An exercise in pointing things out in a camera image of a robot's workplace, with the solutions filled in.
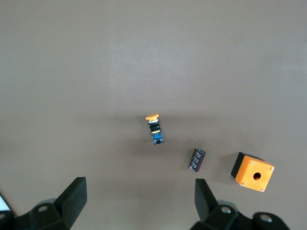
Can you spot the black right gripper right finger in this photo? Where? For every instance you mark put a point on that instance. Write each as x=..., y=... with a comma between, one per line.
x=206, y=206

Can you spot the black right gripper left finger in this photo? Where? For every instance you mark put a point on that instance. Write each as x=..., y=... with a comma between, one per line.
x=69, y=206

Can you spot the white drawer cabinet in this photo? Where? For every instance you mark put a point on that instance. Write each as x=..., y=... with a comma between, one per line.
x=3, y=202

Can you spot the yellow mushroom push button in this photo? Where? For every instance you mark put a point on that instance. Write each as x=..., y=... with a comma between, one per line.
x=156, y=134

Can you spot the small black contact block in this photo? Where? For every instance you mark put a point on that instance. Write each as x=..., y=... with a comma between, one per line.
x=196, y=160

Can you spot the orange and black switch box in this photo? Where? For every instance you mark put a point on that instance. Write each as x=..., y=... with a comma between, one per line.
x=254, y=176

